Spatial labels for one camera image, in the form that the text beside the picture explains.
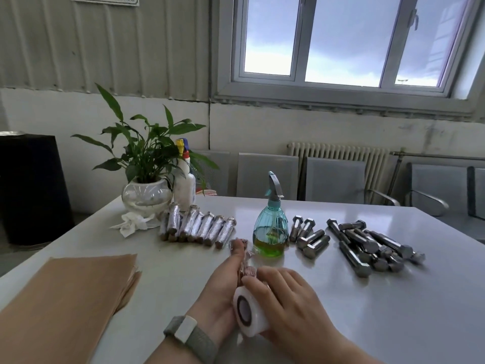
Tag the person's left hand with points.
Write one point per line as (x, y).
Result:
(218, 295)

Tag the person's right hand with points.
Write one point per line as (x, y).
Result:
(295, 314)

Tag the white cling film roll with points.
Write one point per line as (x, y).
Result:
(250, 314)

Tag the brown paper sheet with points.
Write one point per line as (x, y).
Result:
(248, 271)

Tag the row of bolts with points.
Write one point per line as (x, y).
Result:
(201, 225)

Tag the pile of steel bolts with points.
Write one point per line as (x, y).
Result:
(360, 242)

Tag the stack of brown paper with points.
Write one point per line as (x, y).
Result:
(57, 307)

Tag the person's left forearm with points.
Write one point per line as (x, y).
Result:
(170, 354)

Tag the smartwatch with grey band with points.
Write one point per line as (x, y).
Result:
(193, 337)

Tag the teal spray bottle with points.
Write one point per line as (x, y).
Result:
(269, 231)

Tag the red packet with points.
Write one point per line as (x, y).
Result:
(207, 192)

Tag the white spray bottle colourful nozzle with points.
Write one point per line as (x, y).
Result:
(185, 189)

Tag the crumpled white tissue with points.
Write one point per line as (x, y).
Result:
(132, 223)

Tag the clear glass plant pot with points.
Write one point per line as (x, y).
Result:
(146, 197)

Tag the grey metal chair with armrest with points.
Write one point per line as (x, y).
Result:
(335, 180)

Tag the green leafy plant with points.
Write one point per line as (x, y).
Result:
(147, 155)

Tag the grey metal bench seat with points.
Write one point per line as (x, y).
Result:
(479, 189)
(435, 181)

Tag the small metal dish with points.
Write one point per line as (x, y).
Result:
(10, 133)

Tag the white framed window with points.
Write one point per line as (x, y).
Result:
(301, 37)

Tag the white wall radiator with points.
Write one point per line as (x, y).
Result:
(341, 150)

